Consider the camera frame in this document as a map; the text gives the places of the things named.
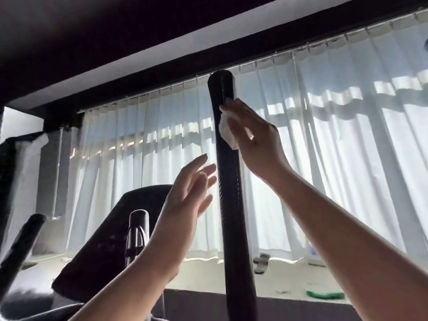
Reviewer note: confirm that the grey power box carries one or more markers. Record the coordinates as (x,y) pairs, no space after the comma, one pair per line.
(315,254)

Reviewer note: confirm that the black elliptical machine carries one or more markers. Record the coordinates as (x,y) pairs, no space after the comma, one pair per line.
(231,197)

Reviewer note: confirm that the person's left hand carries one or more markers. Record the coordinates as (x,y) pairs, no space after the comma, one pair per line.
(184,210)

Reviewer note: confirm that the person's right hand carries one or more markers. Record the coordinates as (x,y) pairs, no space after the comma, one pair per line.
(257,140)

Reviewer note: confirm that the white curtain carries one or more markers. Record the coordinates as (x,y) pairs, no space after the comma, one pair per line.
(348,130)

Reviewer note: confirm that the white wet wipe sheet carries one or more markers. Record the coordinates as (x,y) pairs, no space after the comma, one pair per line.
(226,130)

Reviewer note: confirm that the person's right forearm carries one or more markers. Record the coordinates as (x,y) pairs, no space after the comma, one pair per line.
(354,244)

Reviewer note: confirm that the white green wet wipes pack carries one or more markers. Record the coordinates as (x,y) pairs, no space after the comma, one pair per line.
(324,292)

